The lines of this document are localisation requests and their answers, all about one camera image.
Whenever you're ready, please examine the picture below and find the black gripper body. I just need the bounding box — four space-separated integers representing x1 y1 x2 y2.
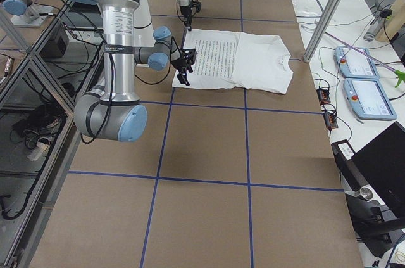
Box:
179 0 202 26
172 48 197 78

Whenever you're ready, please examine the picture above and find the white long-sleeve printed shirt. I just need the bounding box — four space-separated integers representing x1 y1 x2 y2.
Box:
172 29 293 94

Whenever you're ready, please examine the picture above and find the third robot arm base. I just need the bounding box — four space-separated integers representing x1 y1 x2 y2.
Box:
1 0 54 27

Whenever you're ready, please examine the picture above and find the orange black connector block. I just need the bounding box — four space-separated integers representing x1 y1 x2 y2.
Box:
316 87 331 105

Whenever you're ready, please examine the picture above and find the upper blue teach pendant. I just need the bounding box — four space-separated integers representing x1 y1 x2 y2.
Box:
334 46 380 79

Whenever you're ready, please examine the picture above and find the blue teach pendant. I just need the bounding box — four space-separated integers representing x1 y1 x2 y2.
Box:
334 46 380 79
344 78 397 121

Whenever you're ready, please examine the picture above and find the lower blue teach pendant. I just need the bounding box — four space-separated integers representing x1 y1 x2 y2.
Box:
344 78 397 121

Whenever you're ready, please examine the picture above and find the metal reacher grabber tool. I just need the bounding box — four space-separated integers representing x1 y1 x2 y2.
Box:
325 32 405 87

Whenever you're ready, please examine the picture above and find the black laptop computer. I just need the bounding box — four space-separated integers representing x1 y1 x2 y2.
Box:
332 121 404 216

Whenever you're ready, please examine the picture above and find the black monitor stand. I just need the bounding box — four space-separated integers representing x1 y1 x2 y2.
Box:
345 185 404 258

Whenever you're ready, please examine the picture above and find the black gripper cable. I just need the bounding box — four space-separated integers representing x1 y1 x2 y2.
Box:
80 23 187 145

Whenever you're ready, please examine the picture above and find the aluminium frame post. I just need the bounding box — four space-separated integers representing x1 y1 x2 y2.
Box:
303 0 341 63

